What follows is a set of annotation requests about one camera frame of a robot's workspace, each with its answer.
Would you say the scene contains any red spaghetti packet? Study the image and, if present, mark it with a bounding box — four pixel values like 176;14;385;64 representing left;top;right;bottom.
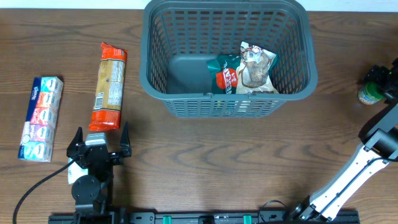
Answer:
89;42;128;131

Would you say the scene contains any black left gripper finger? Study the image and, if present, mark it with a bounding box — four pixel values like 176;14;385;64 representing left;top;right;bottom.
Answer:
67;127;83;157
119;121;132;157

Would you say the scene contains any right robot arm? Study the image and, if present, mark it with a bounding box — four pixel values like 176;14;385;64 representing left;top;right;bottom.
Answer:
130;60;397;224

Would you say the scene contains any brown white snack bag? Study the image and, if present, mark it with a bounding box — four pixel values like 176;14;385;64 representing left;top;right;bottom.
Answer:
236;41;279;94

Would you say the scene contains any green Nescafe bag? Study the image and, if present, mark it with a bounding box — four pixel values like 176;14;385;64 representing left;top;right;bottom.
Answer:
206;55;241;95

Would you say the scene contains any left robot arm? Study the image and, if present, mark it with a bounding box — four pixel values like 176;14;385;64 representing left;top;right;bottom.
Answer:
67;126;131;223

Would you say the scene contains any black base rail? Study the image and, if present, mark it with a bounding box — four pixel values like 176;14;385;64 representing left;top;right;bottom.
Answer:
48;208;361;224

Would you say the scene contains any Kleenex tissue multipack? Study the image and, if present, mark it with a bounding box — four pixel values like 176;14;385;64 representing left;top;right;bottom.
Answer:
17;77;63;162

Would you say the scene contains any grey plastic basket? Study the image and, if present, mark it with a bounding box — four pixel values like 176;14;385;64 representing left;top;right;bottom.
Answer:
139;0;318;118

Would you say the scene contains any green lid jar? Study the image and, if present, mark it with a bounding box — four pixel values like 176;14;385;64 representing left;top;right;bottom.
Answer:
358;82;385;105

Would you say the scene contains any white teal small packet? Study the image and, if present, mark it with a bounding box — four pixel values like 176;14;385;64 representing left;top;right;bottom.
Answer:
68;162;88;185

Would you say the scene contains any black cable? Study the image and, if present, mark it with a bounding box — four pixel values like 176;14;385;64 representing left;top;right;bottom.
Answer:
12;157;78;224

